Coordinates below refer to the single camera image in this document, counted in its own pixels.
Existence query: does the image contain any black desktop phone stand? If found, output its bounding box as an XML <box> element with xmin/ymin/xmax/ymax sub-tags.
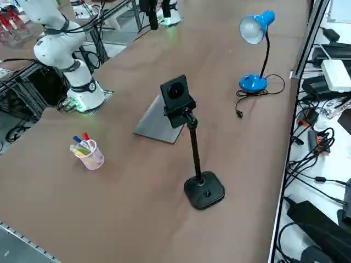
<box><xmin>163</xmin><ymin>101</ymin><xmax>226</xmax><ymax>211</ymax></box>

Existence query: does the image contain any blue desk lamp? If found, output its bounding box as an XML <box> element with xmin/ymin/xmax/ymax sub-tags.
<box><xmin>239</xmin><ymin>9</ymin><xmax>276</xmax><ymax>92</ymax></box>

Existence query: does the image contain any clear rack with red items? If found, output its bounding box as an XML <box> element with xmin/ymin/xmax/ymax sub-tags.
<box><xmin>0</xmin><ymin>5</ymin><xmax>35</xmax><ymax>46</ymax></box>

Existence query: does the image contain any green highlighter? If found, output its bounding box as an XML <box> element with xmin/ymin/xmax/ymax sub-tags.
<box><xmin>70</xmin><ymin>144</ymin><xmax>93</xmax><ymax>154</ymax></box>

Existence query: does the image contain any pink mesh pen cup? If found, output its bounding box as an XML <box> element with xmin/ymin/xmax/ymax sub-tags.
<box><xmin>70</xmin><ymin>139</ymin><xmax>105</xmax><ymax>170</ymax></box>

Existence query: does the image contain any black power adapter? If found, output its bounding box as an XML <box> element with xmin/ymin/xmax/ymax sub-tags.
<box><xmin>321</xmin><ymin>26</ymin><xmax>341</xmax><ymax>42</ymax></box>

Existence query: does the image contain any black flat box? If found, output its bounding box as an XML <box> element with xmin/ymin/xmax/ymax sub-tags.
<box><xmin>312</xmin><ymin>42</ymin><xmax>351</xmax><ymax>66</ymax></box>

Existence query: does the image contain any white plastic box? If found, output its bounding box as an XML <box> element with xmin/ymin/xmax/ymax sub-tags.
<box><xmin>320</xmin><ymin>59</ymin><xmax>351</xmax><ymax>93</ymax></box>

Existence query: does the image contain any black lamp power cable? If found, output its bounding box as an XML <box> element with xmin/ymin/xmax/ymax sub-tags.
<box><xmin>235</xmin><ymin>73</ymin><xmax>286</xmax><ymax>119</ymax></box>

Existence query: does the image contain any aluminium frame post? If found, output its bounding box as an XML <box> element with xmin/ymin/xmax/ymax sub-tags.
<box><xmin>290</xmin><ymin>0</ymin><xmax>331</xmax><ymax>80</ymax></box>

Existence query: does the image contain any black metal frame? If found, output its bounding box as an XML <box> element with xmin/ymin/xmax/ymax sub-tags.
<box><xmin>0</xmin><ymin>59</ymin><xmax>71</xmax><ymax>123</ymax></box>

